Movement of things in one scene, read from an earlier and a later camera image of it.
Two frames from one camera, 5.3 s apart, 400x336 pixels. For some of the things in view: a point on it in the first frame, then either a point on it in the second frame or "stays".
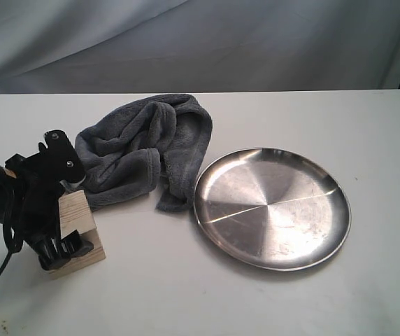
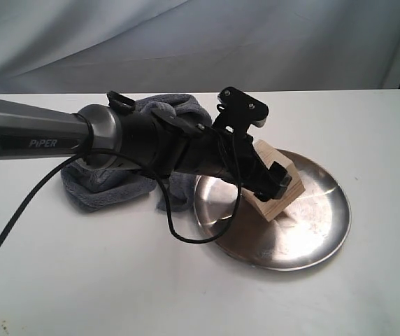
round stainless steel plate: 273,208 stays
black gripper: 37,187 -> 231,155
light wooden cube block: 75,214 -> 270,208
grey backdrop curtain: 96,46 stays
